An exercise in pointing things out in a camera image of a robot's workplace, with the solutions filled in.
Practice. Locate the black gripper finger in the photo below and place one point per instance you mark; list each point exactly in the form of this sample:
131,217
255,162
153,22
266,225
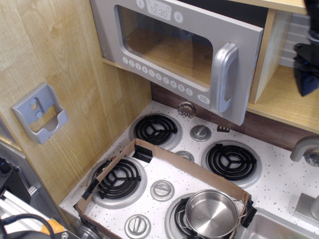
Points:
307,80

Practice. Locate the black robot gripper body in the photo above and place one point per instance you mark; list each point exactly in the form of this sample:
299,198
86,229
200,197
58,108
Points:
307,58

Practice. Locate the silver microwave door handle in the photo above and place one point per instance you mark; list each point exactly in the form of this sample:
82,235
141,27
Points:
222,61

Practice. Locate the grey toy microwave door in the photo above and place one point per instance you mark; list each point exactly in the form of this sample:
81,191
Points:
173,43

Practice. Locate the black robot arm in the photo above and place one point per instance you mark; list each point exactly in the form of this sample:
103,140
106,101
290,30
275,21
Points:
312,7

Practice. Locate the wooden shelf unit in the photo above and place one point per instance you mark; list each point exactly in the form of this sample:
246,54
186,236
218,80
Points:
274,93

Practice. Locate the grey sink faucet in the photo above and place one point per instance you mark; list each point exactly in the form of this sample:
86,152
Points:
307,147

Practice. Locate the silver slotted spatula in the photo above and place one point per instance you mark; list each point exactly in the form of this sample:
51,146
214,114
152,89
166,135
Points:
223,126

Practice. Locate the back right black burner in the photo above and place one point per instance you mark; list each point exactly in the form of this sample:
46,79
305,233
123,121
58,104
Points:
231,161

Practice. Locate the black burner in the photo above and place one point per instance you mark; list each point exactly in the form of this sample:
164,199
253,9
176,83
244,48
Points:
180,220
156,129
231,161
121,181

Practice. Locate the back grey stove knob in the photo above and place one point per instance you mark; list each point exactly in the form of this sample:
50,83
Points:
200,133

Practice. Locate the grey stove knob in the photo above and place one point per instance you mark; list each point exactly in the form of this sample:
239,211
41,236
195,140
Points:
137,227
162,190
200,133

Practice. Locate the silver round strainer utensil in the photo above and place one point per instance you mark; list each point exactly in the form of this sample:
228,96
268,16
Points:
186,109

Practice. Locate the middle small grey knob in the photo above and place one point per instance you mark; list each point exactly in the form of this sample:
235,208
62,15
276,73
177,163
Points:
186,155

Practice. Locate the stainless steel sink basin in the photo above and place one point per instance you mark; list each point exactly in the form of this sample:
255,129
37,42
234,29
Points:
265,225

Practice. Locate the back left black burner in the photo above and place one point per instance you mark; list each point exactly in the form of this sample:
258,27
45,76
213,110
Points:
156,129

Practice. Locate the stainless steel pot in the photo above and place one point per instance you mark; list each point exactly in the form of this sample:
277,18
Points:
211,214

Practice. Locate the centre grey stove knob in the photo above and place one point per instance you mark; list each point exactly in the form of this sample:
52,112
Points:
162,190

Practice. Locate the front right black burner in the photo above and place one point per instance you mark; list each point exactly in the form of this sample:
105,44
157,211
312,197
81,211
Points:
180,220

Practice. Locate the front left black burner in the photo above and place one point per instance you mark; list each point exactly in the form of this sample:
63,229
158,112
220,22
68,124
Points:
121,181

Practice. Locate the front grey stove knob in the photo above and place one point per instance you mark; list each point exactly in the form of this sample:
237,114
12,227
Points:
137,227

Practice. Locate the grey faucet handle base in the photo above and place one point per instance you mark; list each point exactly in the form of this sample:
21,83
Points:
307,208

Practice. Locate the brown cardboard frame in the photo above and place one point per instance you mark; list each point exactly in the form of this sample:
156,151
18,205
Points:
142,191

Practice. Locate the grey wall phone holder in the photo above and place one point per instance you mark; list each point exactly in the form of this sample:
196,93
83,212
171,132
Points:
34,106

